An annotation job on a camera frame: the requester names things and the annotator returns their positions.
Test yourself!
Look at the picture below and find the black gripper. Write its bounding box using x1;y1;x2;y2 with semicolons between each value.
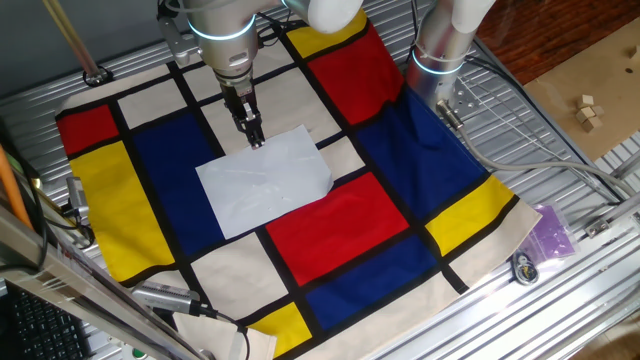
218;77;267;151

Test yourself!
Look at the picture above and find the white paper sheet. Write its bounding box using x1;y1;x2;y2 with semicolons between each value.
195;124;335;241

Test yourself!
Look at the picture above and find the colour block patterned cloth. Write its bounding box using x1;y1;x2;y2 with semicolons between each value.
54;9;544;360

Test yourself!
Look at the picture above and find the brass pole with black base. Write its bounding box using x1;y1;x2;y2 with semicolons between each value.
41;0;114;88

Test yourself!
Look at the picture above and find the orange pole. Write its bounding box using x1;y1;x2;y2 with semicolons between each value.
0;144;34;232

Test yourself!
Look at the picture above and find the grey box with green button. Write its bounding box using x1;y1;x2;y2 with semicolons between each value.
107;339;151;360

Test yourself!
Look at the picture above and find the black keyboard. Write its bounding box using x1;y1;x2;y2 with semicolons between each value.
4;284;94;360

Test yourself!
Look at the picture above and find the purple plastic bag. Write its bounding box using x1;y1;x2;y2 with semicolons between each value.
519;202;581;266

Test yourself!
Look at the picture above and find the brown cardboard sheet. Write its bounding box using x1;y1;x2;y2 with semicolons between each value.
522;17;640;162

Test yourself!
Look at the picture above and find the black wrist cable bundle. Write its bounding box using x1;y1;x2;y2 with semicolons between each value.
252;8;301;49

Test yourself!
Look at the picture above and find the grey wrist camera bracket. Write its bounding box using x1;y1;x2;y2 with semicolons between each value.
156;2;202;67

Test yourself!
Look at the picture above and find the small silver camera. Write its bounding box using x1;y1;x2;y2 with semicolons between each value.
64;175;94;226

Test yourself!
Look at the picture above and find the ribbed silver camera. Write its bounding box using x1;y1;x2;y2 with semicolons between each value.
130;280;201;317

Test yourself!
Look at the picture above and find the black camera cable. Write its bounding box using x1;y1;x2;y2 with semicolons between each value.
197;304;251;360

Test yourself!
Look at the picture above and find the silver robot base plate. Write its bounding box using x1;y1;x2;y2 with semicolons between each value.
439;77;482;120

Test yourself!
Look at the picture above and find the black cable loop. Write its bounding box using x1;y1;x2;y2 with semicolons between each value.
0;117;50;275

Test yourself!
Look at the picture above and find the aluminium frame beam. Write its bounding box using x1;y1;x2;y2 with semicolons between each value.
0;204;216;360

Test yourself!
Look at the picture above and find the thick grey cable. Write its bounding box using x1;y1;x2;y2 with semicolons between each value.
435;99;640;197

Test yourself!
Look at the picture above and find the small metal corner bracket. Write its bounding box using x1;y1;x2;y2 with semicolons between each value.
583;217;612;239

